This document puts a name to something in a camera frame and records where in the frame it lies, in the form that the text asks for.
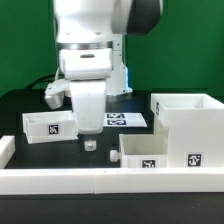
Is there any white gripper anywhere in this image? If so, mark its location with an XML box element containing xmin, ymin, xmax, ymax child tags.
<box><xmin>59</xmin><ymin>48</ymin><xmax>112</xmax><ymax>151</ymax></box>

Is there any white drawer tray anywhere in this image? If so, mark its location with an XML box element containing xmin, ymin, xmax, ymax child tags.
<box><xmin>22</xmin><ymin>111</ymin><xmax>78</xmax><ymax>144</ymax></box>
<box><xmin>110</xmin><ymin>134</ymin><xmax>167</xmax><ymax>168</ymax></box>

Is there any white front drawer tray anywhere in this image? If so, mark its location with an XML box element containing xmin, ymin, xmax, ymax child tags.
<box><xmin>110</xmin><ymin>134</ymin><xmax>167</xmax><ymax>168</ymax></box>

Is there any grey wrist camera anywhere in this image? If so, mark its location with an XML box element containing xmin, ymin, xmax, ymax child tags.
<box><xmin>45</xmin><ymin>79</ymin><xmax>71</xmax><ymax>110</ymax></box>

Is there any white fiducial marker sheet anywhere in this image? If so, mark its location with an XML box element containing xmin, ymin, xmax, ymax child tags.
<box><xmin>104</xmin><ymin>113</ymin><xmax>147</xmax><ymax>127</ymax></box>

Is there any white rear drawer tray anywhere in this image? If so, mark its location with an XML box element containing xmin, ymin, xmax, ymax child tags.
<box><xmin>22</xmin><ymin>111</ymin><xmax>78</xmax><ymax>144</ymax></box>

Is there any white U-shaped fence wall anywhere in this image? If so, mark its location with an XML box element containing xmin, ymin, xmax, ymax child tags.
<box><xmin>0</xmin><ymin>136</ymin><xmax>224</xmax><ymax>195</ymax></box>

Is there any white drawer cabinet box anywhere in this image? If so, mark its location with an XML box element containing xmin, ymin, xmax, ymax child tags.
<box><xmin>150</xmin><ymin>93</ymin><xmax>224</xmax><ymax>168</ymax></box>

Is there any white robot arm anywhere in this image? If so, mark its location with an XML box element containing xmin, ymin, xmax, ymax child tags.
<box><xmin>46</xmin><ymin>0</ymin><xmax>163</xmax><ymax>151</ymax></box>

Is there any black cable bundle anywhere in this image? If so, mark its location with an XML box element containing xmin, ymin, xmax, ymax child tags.
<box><xmin>25</xmin><ymin>73</ymin><xmax>62</xmax><ymax>90</ymax></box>

